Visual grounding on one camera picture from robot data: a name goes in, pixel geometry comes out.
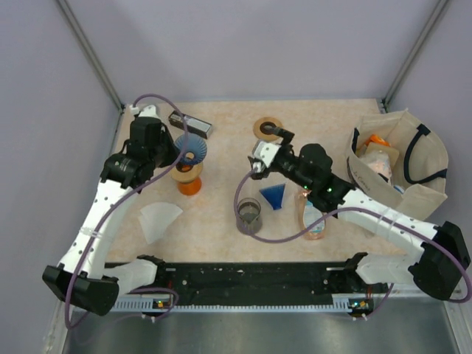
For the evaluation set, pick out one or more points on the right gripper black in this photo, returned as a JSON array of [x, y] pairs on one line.
[[286, 135]]

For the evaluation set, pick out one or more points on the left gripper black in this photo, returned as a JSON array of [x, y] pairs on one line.
[[167, 136]]

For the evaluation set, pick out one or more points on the blue cone dripper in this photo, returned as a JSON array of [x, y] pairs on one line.
[[274, 195], [195, 151]]

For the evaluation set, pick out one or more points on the wooden ring dripper holder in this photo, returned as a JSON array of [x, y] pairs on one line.
[[184, 173]]

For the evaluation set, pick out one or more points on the white paper coffee filter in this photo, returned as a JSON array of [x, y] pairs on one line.
[[155, 218]]

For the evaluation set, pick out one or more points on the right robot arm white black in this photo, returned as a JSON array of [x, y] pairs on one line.
[[436, 258]]

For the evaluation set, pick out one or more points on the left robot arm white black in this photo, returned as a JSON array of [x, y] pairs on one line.
[[81, 277]]

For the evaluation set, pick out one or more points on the black rectangular box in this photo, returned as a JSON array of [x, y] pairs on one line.
[[194, 125]]

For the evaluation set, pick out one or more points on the orange glass carafe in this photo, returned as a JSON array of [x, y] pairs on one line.
[[190, 188]]

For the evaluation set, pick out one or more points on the orange capped bottle in bag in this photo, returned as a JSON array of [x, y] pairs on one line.
[[374, 138]]

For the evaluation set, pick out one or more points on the glass flask carafe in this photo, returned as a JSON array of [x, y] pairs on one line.
[[249, 220]]

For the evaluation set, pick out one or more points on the beige tote bag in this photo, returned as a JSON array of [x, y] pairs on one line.
[[417, 184]]

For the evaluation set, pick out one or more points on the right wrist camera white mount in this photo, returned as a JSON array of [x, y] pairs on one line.
[[262, 155]]

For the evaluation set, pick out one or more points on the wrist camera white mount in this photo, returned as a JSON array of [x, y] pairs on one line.
[[262, 155], [151, 111]]

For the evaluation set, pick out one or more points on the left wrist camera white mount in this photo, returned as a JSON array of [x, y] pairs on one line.
[[151, 111]]

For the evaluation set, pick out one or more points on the left aluminium frame post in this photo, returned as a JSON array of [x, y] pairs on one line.
[[89, 53]]

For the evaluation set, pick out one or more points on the aluminium frame post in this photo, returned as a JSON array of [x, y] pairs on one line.
[[89, 53], [439, 10]]

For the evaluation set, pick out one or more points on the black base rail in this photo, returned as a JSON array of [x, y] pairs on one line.
[[292, 283]]

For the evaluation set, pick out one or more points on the grey cable duct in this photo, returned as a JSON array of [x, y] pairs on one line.
[[159, 303]]

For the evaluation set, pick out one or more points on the right aluminium frame post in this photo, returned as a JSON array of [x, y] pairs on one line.
[[439, 10]]

